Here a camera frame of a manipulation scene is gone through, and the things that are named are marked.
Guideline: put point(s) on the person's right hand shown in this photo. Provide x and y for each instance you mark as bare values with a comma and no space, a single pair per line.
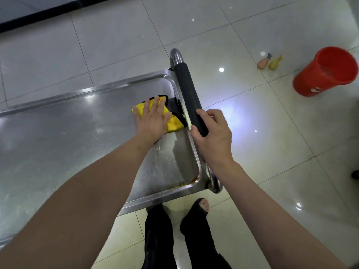
217,140

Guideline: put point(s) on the person's left hand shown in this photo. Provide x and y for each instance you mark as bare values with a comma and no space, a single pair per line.
151,124

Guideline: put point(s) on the person's right thumb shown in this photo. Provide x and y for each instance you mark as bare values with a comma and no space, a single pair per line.
197,134

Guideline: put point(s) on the person's left middle finger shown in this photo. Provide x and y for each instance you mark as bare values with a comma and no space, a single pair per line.
154,105

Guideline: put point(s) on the person's left little finger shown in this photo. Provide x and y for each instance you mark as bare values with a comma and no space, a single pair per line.
136,113

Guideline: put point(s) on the person's left thumb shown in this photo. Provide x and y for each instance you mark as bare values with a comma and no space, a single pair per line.
168,117

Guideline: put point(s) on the yellow and black cleaning cloth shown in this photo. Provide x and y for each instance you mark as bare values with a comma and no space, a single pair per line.
175,124

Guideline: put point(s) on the stainless steel cart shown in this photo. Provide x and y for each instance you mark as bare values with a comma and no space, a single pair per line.
70,137

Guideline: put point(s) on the person's left forearm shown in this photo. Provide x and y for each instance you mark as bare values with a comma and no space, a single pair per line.
70,207

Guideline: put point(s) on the person's right forearm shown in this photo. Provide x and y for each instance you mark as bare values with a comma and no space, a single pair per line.
266,221

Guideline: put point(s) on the person's right foot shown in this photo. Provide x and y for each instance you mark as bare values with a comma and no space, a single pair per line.
202,205

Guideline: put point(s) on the beige spray bottle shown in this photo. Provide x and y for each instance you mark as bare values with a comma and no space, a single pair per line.
262,63

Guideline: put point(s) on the yellow plastic bottle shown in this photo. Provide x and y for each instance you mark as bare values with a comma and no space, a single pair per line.
274,63

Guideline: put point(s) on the person's right leg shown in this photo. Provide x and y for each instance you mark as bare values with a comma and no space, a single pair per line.
200,240

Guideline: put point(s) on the person's leg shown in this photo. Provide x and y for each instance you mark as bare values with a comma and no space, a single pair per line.
158,238
200,240

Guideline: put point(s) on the person's left leg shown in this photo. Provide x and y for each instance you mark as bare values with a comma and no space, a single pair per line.
158,238

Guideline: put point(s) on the red plastic bucket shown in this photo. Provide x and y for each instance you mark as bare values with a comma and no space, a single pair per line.
317,75

